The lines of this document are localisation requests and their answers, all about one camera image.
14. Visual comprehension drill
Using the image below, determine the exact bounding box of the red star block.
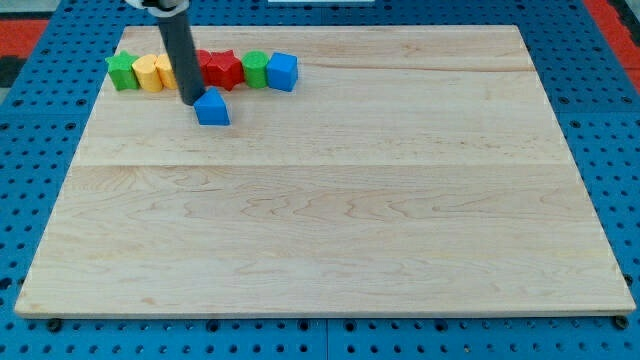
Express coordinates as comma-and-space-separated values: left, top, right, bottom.
206, 50, 245, 91

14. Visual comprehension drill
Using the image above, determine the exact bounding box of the blue triangle block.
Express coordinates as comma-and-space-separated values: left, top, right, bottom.
193, 87, 231, 126

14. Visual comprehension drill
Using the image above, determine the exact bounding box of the light wooden board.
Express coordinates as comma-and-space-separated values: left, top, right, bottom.
15, 25, 636, 319

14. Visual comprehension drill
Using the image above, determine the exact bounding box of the yellow block behind rod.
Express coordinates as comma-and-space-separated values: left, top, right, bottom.
155, 54, 178, 90

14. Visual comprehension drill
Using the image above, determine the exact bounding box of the yellow heart block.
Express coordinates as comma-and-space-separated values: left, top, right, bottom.
132, 54, 164, 92

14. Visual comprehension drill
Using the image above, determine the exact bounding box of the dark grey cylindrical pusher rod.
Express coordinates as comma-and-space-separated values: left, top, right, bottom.
157, 6, 205, 106

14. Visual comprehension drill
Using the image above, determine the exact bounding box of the red block behind rod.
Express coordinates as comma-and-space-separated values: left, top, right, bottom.
196, 49, 211, 86

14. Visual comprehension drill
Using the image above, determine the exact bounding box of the blue cube block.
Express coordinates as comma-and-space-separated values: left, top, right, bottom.
266, 52, 298, 92

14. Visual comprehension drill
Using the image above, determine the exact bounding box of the green cylinder block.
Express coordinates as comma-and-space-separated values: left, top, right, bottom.
241, 50, 269, 88

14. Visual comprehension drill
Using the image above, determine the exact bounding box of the green star block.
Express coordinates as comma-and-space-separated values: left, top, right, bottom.
105, 51, 139, 91

